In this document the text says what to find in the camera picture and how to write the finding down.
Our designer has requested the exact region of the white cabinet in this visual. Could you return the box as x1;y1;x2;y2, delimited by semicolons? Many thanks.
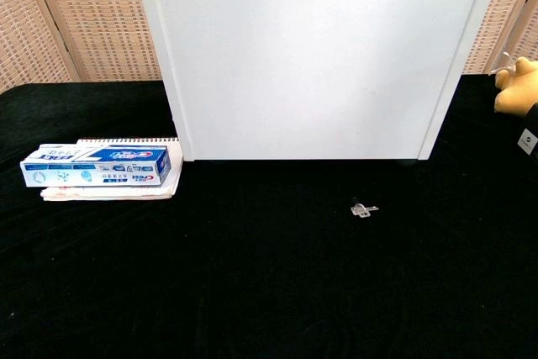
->
131;0;509;163

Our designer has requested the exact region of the black tablecloth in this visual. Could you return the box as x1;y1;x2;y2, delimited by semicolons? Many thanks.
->
0;74;538;359

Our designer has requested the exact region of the white spiral notebook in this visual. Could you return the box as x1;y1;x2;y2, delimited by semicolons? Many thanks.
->
40;136;185;202

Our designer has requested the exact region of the blue white toothpaste box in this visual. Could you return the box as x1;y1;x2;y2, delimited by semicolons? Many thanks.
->
19;145;173;188

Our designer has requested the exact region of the woven wooden folding screen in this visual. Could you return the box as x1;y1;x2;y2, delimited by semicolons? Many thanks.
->
0;0;164;94
462;0;538;77

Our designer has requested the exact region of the yellow plush toy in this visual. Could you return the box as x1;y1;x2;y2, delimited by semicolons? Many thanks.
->
488;52;538;115

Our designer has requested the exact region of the black cardboard box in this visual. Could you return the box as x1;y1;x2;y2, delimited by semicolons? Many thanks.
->
515;101;538;155

